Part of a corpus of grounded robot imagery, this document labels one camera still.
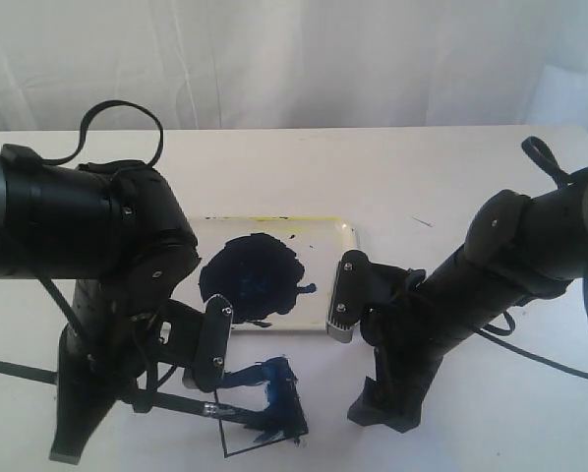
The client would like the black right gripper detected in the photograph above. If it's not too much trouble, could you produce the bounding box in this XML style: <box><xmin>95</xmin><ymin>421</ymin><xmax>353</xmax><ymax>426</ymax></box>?
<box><xmin>347</xmin><ymin>265</ymin><xmax>441</xmax><ymax>433</ymax></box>

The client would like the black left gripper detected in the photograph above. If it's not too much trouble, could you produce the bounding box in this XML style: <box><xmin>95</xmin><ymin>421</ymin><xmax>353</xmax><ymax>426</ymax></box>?
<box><xmin>50</xmin><ymin>300</ymin><xmax>204</xmax><ymax>453</ymax></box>

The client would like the black paintbrush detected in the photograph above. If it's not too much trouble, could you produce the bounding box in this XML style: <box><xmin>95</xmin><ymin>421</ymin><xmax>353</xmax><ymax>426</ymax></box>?
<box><xmin>0</xmin><ymin>361</ymin><xmax>268</xmax><ymax>431</ymax></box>

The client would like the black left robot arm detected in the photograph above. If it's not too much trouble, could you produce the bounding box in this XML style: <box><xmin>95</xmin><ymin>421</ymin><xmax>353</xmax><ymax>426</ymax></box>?
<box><xmin>0</xmin><ymin>149</ymin><xmax>200</xmax><ymax>464</ymax></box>

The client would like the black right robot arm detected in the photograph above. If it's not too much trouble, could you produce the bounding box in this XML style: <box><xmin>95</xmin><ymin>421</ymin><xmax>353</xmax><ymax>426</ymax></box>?
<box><xmin>341</xmin><ymin>167</ymin><xmax>588</xmax><ymax>433</ymax></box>

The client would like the white paint tray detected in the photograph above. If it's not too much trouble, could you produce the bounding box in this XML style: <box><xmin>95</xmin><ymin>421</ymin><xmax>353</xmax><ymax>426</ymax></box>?
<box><xmin>174</xmin><ymin>216</ymin><xmax>360</xmax><ymax>332</ymax></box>

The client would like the white backdrop curtain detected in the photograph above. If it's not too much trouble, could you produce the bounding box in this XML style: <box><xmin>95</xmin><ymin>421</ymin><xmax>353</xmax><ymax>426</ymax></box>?
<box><xmin>0</xmin><ymin>1</ymin><xmax>588</xmax><ymax>132</ymax></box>

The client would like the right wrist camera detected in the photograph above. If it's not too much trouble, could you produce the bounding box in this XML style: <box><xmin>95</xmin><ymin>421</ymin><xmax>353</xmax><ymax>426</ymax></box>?
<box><xmin>326</xmin><ymin>249</ymin><xmax>372</xmax><ymax>343</ymax></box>

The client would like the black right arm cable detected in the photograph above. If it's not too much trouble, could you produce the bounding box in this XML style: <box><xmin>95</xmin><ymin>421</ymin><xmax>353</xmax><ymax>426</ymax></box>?
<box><xmin>475</xmin><ymin>255</ymin><xmax>588</xmax><ymax>383</ymax></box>

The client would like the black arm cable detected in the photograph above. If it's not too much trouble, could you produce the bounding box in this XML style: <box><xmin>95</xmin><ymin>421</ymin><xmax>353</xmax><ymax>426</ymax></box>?
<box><xmin>475</xmin><ymin>255</ymin><xmax>588</xmax><ymax>383</ymax></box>
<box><xmin>42</xmin><ymin>99</ymin><xmax>166</xmax><ymax>171</ymax></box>

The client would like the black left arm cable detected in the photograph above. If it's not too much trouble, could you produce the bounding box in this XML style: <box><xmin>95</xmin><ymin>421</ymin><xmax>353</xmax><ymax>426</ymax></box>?
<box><xmin>42</xmin><ymin>99</ymin><xmax>166</xmax><ymax>171</ymax></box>

